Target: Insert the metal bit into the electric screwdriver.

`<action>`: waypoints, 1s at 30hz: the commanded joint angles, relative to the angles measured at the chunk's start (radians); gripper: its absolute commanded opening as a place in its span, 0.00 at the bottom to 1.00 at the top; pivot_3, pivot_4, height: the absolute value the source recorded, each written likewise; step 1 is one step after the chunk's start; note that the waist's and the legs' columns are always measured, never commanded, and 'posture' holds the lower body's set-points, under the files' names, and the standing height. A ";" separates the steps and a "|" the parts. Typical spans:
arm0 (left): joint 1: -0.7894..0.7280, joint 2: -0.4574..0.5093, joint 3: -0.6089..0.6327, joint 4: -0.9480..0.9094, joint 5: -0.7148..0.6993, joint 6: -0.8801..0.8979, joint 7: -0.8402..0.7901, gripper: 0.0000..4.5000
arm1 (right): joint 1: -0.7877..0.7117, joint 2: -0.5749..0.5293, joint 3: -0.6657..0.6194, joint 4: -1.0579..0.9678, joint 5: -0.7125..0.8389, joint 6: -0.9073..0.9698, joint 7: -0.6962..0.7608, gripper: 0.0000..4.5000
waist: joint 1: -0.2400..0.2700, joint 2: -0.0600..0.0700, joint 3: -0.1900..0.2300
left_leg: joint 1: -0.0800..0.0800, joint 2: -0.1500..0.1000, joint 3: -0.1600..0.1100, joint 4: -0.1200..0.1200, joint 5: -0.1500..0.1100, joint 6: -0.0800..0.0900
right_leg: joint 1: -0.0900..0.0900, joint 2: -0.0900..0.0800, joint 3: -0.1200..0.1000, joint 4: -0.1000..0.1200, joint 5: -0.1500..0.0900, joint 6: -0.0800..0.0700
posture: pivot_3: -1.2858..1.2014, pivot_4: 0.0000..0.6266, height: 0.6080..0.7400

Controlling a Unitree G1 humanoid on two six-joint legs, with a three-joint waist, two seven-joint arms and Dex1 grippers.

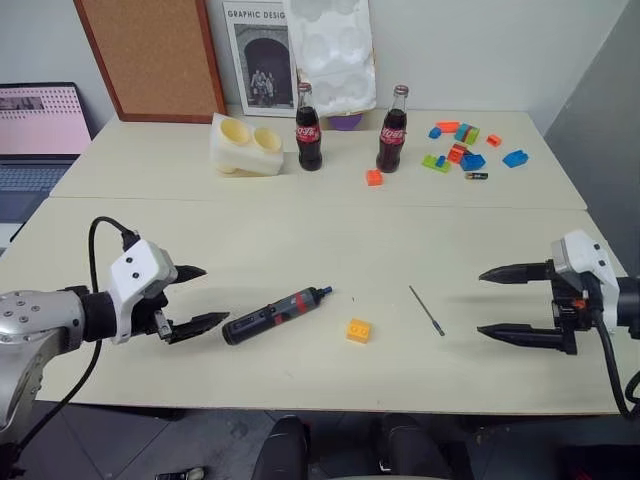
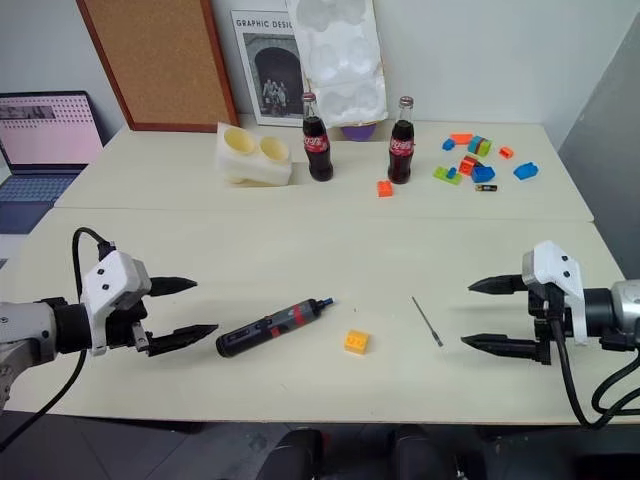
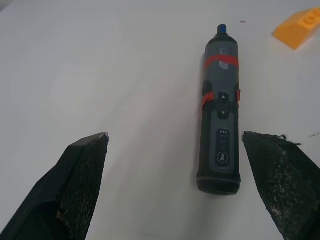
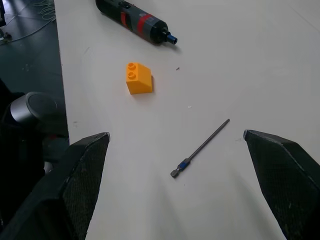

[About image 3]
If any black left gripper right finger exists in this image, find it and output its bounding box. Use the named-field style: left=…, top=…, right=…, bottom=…
left=241, top=130, right=320, bottom=240

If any grey electric screwdriver red tape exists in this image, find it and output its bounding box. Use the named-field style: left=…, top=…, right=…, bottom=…
left=195, top=24, right=242, bottom=196

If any orange plastic block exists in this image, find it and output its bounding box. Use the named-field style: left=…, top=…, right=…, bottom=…
left=272, top=6, right=320, bottom=51

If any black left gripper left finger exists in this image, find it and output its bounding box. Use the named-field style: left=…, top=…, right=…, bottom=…
left=0, top=132, right=110, bottom=240

